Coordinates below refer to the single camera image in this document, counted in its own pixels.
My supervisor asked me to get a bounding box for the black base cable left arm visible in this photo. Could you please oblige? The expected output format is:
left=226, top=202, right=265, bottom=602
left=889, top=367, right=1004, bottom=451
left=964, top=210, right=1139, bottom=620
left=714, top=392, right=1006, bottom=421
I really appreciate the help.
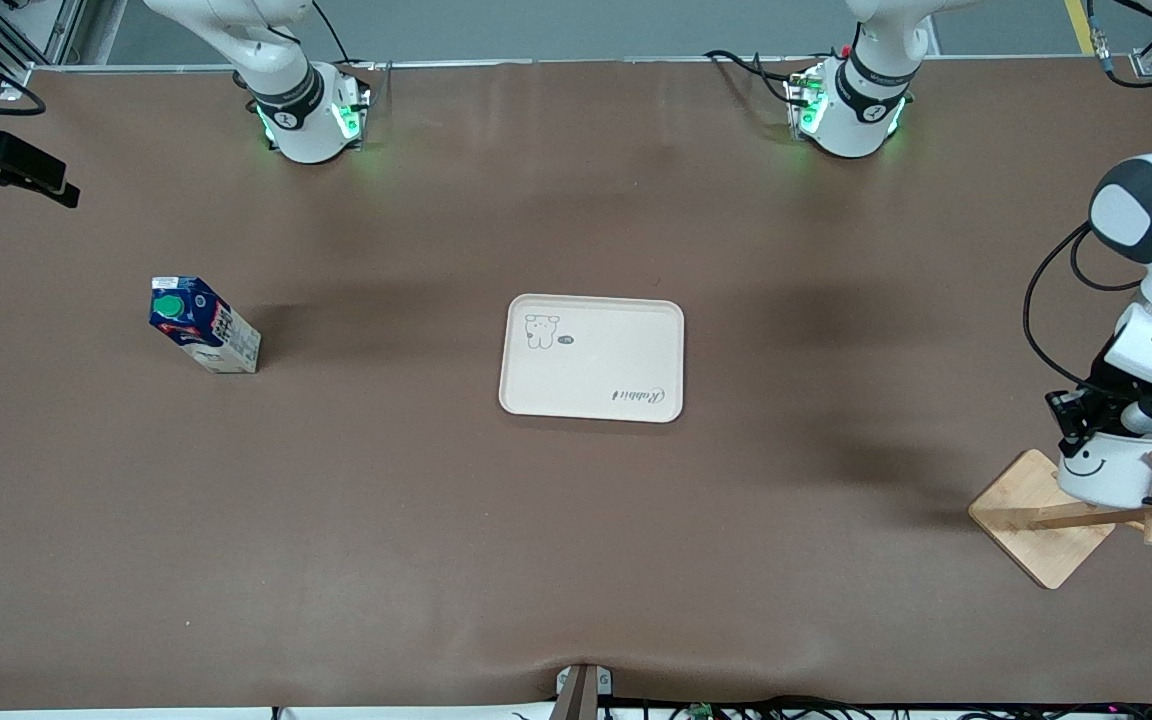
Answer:
left=703, top=48, right=809, bottom=107

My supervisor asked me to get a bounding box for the blue milk carton green cap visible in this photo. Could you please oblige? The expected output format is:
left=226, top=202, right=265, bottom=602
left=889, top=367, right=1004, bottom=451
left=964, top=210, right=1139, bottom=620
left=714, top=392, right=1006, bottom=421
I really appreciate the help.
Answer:
left=148, top=276, right=263, bottom=375

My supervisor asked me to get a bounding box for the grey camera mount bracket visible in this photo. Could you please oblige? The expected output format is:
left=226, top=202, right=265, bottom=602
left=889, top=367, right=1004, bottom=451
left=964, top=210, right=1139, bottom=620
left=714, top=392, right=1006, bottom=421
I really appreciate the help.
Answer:
left=554, top=663, right=615, bottom=720

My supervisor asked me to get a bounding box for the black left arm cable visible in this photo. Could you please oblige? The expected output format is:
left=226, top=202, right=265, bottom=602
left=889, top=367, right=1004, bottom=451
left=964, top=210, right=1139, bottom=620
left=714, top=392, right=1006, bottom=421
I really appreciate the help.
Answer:
left=1023, top=0, right=1152, bottom=393

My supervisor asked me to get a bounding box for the brown table cover mat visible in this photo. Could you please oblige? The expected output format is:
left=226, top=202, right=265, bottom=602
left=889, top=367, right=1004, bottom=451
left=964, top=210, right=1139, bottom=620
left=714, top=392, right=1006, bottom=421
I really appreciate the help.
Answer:
left=0, top=57, right=1152, bottom=713

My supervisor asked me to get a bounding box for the white smiley mug black handle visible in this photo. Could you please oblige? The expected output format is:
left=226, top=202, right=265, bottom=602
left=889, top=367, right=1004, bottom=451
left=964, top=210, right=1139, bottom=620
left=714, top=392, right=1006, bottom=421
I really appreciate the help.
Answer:
left=1056, top=425, right=1152, bottom=509

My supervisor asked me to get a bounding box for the wooden mug tree stand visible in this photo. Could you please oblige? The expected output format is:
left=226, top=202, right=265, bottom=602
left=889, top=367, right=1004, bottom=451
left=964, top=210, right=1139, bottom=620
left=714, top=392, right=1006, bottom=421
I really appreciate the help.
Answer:
left=968, top=448, right=1152, bottom=591

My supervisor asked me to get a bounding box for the cream rabbit print tray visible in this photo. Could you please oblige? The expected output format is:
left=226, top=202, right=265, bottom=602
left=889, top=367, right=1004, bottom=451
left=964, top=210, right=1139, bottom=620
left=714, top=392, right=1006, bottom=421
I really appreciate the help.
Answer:
left=498, top=293, right=686, bottom=424

